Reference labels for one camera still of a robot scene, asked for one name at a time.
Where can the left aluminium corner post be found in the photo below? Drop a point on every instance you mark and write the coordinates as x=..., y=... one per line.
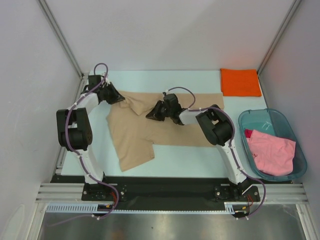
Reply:
x=47, y=12

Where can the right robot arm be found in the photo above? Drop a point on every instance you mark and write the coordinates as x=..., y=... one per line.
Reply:
x=217, y=127

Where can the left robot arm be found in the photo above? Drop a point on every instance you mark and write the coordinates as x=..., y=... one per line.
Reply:
x=74, y=129

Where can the beige t shirt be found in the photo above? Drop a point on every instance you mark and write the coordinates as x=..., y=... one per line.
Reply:
x=134, y=135

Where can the aluminium front rail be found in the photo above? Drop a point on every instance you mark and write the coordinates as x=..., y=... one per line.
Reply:
x=275, y=193

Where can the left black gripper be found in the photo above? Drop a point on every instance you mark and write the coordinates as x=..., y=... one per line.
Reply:
x=116, y=97

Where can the teal plastic basin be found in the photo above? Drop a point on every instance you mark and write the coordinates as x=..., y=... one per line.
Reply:
x=272, y=122

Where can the folded orange t shirt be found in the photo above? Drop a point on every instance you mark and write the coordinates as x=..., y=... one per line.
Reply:
x=239, y=83

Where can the aluminium corner post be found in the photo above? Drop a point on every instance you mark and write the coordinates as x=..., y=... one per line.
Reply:
x=279, y=34
x=47, y=12

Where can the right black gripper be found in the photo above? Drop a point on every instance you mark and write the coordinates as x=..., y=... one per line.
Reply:
x=155, y=114

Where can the right aluminium corner post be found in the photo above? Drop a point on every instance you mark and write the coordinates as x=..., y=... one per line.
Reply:
x=279, y=34

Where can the pink t shirt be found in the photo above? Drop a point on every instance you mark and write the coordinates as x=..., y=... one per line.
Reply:
x=272, y=155

